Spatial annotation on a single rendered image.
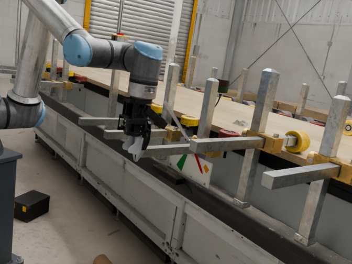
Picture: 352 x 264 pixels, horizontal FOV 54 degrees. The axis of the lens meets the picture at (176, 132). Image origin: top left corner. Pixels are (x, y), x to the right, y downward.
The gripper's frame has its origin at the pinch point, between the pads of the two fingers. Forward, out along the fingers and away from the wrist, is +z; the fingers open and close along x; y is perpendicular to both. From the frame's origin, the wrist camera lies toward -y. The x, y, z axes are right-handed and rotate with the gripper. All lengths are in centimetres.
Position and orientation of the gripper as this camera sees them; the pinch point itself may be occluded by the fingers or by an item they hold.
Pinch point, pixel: (138, 157)
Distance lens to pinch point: 115.5
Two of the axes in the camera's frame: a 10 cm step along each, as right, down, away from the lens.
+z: -1.7, 9.6, 2.2
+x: 6.0, 2.7, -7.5
